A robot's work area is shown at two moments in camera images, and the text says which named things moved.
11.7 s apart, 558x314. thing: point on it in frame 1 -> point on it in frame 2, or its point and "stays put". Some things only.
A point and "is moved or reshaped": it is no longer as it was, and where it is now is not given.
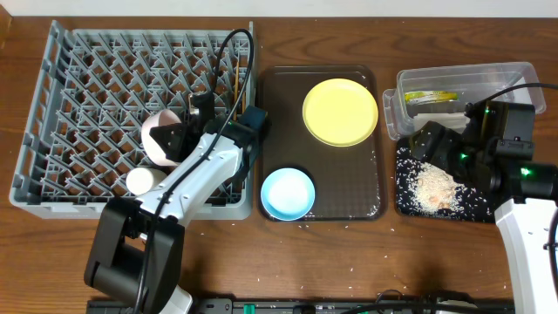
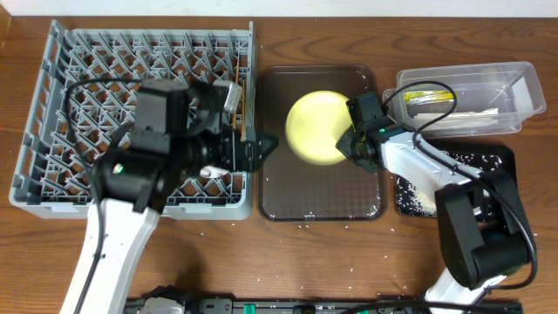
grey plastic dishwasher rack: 94,90 stays put
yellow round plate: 340,112 is moved or reshaped
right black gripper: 448,139 -> 343,146
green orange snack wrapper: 429,97 stays put
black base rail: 268,305 stays put
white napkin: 456,121 stays put
